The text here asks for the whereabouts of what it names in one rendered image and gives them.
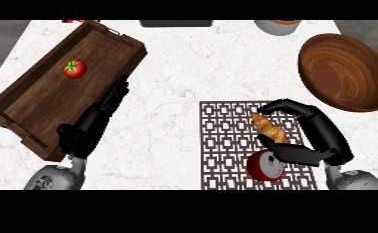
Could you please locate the grey pot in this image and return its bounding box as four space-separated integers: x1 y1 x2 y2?
253 19 303 37

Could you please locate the dark wooden tray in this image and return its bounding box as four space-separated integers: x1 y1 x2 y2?
0 19 150 163

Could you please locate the brown wooden bowl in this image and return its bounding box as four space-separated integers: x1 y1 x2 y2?
297 33 378 113

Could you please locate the red can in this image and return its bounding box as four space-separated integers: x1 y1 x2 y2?
246 150 287 182

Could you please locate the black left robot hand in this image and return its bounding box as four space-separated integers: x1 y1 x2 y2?
57 78 132 160

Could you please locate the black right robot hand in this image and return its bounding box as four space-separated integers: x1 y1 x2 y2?
256 98 357 168

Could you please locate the brown patterned placemat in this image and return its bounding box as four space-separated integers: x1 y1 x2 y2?
199 100 320 191

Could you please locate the red tomato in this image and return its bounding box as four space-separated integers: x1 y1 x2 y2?
63 59 89 80

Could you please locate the golden croissant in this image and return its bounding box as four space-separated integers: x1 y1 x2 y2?
250 111 293 144

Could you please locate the small red object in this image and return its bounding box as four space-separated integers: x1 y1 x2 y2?
61 19 103 24

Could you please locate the dark grey flat appliance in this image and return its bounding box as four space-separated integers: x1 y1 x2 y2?
139 19 215 28

